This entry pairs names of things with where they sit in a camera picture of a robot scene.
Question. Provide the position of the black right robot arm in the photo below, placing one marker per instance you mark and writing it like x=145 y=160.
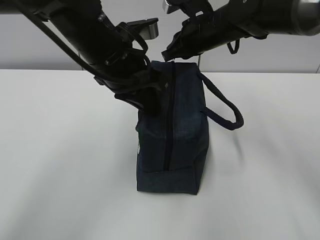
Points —
x=259 y=18

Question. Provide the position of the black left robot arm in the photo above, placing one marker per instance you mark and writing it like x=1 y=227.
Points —
x=115 y=54

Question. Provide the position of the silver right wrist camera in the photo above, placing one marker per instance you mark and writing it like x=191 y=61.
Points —
x=170 y=6

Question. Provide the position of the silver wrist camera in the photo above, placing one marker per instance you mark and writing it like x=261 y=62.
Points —
x=147 y=28
x=170 y=6

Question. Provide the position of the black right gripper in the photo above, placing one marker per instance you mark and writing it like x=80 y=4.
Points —
x=195 y=39

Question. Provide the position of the dark blue lunch bag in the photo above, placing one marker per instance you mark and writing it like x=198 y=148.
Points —
x=173 y=145

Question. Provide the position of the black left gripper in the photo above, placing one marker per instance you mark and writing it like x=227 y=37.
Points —
x=132 y=79

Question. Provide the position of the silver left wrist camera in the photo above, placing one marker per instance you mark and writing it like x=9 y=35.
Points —
x=147 y=28

